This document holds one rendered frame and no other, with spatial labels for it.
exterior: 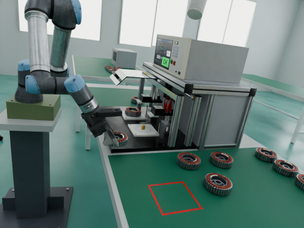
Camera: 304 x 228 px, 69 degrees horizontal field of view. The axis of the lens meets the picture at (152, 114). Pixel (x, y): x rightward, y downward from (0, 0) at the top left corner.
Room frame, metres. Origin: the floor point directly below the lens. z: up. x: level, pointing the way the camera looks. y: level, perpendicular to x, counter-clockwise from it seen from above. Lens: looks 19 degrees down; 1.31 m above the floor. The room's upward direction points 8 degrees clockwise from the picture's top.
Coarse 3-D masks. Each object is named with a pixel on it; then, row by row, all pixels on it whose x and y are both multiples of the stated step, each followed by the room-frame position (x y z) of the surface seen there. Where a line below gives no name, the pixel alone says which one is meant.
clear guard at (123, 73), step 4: (116, 72) 1.46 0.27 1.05; (120, 72) 1.41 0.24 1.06; (124, 72) 1.40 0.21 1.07; (128, 72) 1.42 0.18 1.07; (132, 72) 1.44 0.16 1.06; (136, 72) 1.46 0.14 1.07; (140, 72) 1.48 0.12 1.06; (148, 72) 1.53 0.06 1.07; (112, 76) 1.44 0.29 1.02; (120, 76) 1.35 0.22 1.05; (124, 76) 1.30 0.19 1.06; (128, 76) 1.29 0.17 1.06; (132, 76) 1.30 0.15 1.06; (136, 76) 1.32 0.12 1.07; (140, 76) 1.34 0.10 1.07; (144, 76) 1.36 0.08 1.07; (148, 76) 1.38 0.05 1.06; (152, 76) 1.40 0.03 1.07; (156, 76) 1.42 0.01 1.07; (116, 80) 1.34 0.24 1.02; (120, 80) 1.29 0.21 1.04; (116, 84) 1.27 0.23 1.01
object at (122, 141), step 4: (116, 132) 0.99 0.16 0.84; (120, 132) 1.00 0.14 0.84; (104, 136) 0.94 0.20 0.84; (116, 136) 0.97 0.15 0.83; (120, 136) 0.98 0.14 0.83; (124, 136) 0.96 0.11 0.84; (120, 140) 0.91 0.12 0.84; (124, 140) 0.93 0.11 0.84; (112, 144) 0.90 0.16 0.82; (120, 144) 0.91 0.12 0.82; (124, 144) 0.93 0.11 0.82
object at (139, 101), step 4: (140, 96) 1.47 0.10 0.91; (144, 96) 1.43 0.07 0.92; (148, 96) 1.44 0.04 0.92; (136, 100) 1.47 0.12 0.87; (140, 100) 1.46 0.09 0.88; (144, 100) 1.43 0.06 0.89; (148, 100) 1.44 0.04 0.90; (152, 100) 1.45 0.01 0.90; (156, 100) 1.46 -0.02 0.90; (160, 100) 1.47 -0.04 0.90; (152, 104) 1.51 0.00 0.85
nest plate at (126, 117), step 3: (123, 111) 1.47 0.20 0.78; (123, 114) 1.40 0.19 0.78; (141, 114) 1.46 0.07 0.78; (123, 117) 1.36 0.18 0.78; (126, 117) 1.36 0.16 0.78; (129, 117) 1.37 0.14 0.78; (132, 117) 1.38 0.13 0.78; (135, 117) 1.39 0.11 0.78; (138, 117) 1.40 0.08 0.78; (141, 117) 1.40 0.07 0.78; (144, 117) 1.41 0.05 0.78
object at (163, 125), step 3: (162, 120) 1.29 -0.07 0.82; (162, 123) 1.26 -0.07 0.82; (165, 123) 1.24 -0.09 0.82; (162, 126) 1.25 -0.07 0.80; (165, 126) 1.22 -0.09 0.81; (168, 126) 1.23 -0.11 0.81; (162, 129) 1.24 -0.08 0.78; (165, 129) 1.22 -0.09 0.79; (168, 129) 1.23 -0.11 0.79; (165, 132) 1.23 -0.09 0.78; (168, 132) 1.23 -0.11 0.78
